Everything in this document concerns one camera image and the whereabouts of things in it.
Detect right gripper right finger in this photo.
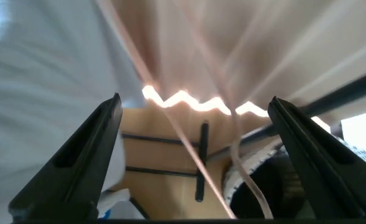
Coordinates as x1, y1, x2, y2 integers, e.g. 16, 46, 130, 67
267, 95, 366, 218

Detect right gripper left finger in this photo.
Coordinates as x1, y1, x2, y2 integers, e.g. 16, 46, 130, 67
8, 92, 124, 218

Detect pale grey shorts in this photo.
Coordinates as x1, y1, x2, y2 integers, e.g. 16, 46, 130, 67
0, 0, 146, 224

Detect pink clothes hanger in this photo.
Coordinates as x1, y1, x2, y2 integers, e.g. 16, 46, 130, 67
95, 0, 275, 220

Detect white laundry basket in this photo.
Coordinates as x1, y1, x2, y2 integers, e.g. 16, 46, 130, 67
222, 136, 366, 220

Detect black clothes rack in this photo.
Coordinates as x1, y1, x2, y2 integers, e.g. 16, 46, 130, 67
121, 67, 366, 203

